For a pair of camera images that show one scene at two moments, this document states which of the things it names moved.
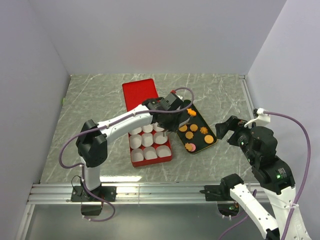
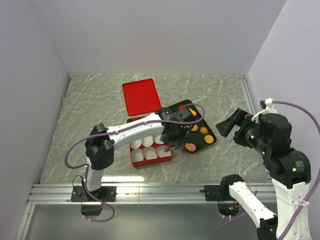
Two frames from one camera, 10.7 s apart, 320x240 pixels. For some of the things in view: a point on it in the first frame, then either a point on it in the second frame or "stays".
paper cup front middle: (150, 152) stays
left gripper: (174, 126) to (177, 142)
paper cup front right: (163, 150) stays
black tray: (196, 134) stays
